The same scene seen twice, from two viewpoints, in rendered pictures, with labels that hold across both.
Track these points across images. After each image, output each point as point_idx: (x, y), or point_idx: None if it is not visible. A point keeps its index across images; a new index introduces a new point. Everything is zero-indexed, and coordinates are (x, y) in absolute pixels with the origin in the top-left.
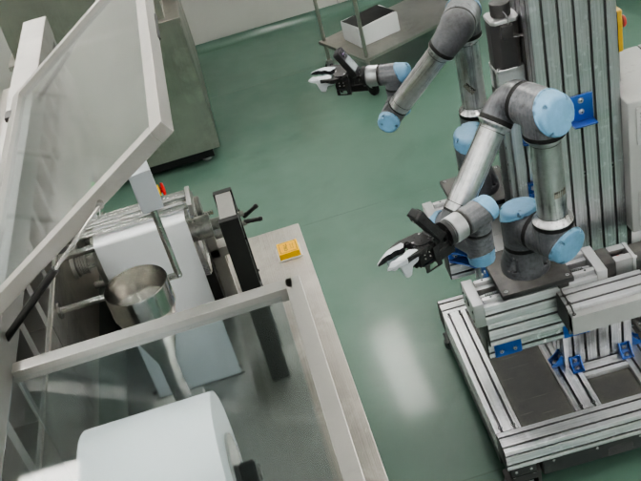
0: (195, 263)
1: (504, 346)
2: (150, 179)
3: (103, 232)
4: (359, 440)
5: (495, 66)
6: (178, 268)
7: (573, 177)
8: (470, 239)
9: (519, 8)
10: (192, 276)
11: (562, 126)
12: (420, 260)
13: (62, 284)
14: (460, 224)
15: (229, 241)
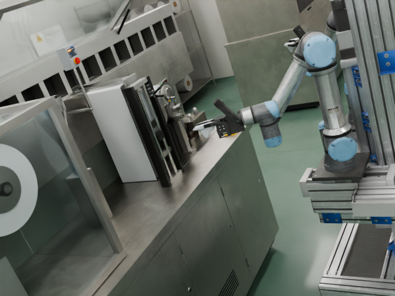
0: (127, 113)
1: (328, 217)
2: (65, 53)
3: (91, 88)
4: (160, 222)
5: (336, 29)
6: (90, 105)
7: (388, 113)
8: (260, 126)
9: None
10: (127, 119)
11: (322, 60)
12: (216, 129)
13: (66, 108)
14: (245, 113)
15: (129, 100)
